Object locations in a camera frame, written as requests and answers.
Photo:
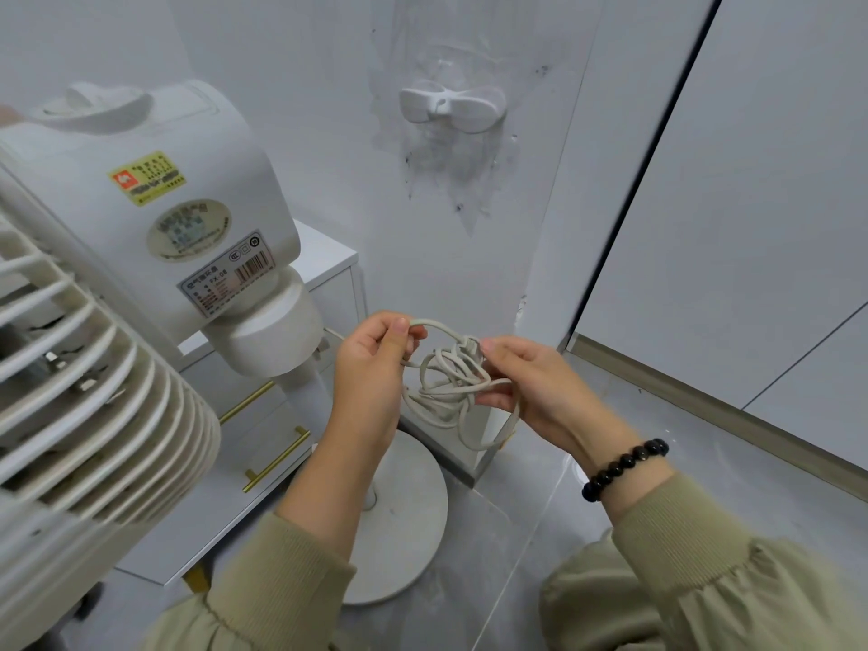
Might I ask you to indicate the person's right forearm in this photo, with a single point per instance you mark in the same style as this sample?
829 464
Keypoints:
712 576

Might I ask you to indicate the white wall hook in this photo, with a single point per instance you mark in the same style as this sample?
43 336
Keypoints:
475 111

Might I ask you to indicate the white wardrobe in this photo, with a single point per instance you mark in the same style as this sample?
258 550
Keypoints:
746 230

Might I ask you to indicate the white nightstand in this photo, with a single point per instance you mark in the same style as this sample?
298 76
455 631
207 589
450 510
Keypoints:
325 254

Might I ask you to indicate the person's right hand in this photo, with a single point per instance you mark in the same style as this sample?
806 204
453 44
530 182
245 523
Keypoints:
552 400

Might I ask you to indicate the person's right leg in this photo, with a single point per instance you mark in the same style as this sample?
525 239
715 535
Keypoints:
583 603

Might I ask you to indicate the person's left forearm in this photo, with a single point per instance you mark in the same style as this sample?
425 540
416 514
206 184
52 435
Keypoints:
298 576

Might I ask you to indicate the person's left hand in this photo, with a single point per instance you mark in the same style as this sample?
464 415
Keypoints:
366 393

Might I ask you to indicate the white fan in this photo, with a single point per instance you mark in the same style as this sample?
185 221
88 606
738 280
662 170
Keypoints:
203 183

